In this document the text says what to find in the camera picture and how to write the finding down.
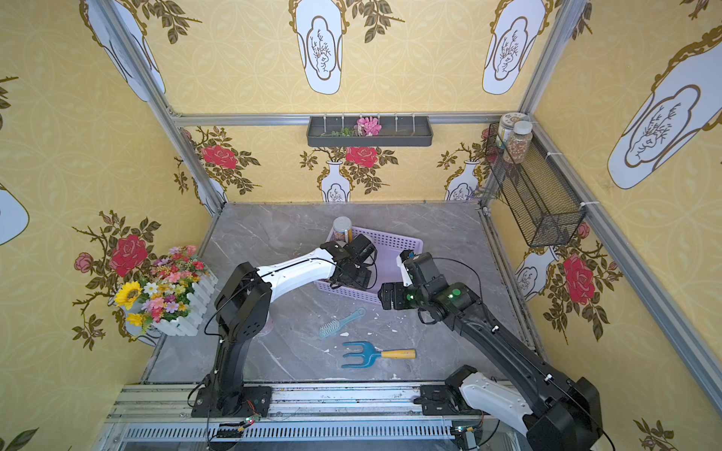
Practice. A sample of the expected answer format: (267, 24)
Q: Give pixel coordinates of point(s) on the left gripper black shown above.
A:
(354, 270)

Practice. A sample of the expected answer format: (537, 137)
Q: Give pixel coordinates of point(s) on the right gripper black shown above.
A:
(392, 295)

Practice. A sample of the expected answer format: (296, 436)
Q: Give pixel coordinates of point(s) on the tall can with spoon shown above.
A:
(342, 230)

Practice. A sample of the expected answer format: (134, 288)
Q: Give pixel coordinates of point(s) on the purple plastic basket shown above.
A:
(383, 268)

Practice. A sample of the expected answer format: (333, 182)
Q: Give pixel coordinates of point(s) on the pull-tab can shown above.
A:
(267, 328)

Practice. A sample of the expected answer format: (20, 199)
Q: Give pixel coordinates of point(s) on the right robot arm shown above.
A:
(544, 404)

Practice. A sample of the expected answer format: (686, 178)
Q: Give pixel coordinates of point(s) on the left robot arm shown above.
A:
(242, 309)

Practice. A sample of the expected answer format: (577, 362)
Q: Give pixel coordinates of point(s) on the teal brush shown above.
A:
(334, 327)

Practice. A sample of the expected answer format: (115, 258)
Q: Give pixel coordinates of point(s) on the pink artificial flower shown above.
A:
(368, 126)

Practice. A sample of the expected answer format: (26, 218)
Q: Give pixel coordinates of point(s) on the glass jar white lid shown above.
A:
(518, 142)

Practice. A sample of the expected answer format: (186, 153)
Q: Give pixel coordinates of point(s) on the glass jar patterned lid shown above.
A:
(506, 124)

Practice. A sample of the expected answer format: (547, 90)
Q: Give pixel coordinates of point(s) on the flower pot white fence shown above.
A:
(173, 299)

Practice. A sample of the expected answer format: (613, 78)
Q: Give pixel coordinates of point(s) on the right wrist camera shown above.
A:
(401, 260)

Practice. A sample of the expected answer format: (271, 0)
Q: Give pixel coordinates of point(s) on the teal garden fork yellow handle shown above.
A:
(368, 355)

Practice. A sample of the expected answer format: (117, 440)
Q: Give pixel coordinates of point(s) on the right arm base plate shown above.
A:
(440, 400)

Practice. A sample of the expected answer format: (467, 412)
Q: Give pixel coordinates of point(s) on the grey wall shelf tray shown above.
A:
(398, 130)

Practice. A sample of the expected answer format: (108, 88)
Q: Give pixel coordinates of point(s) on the aluminium rail frame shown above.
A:
(324, 411)

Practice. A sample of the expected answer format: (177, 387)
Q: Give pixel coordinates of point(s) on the black wire basket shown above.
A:
(544, 205)

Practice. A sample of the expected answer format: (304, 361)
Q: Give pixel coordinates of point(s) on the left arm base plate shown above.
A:
(251, 400)

